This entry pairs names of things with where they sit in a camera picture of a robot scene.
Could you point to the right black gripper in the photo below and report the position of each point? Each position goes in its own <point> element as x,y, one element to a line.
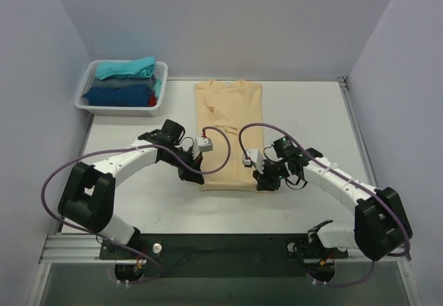
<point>266,176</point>

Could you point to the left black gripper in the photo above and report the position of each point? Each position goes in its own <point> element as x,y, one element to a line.
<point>190,169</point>

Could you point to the cream yellow t shirt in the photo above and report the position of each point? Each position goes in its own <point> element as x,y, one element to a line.
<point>224,109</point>

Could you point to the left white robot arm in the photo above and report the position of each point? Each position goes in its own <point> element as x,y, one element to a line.
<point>89,193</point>

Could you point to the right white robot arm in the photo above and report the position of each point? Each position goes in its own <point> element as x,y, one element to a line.
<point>380,223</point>

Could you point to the red folded t shirt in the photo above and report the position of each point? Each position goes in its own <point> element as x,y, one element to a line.
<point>152,101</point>

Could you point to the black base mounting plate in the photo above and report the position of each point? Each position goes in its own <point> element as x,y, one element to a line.
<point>210,269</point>

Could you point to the dark blue folded t shirt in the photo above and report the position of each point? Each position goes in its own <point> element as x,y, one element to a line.
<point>132,96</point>

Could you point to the grey folded t shirt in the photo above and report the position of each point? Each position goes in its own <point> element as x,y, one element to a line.
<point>123,82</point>

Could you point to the white plastic basket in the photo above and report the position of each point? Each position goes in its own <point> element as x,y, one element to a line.
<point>160,72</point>

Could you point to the teal folded t shirt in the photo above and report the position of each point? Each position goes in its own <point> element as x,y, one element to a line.
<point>141,68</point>

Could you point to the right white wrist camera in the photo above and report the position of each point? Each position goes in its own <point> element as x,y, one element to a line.
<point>254,159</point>

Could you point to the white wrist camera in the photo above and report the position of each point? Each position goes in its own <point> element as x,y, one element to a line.
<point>254,159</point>
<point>201,144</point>

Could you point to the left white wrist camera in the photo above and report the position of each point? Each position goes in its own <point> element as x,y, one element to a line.
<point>201,144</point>

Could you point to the aluminium front rail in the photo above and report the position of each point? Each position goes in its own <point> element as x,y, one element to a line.
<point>69,247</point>

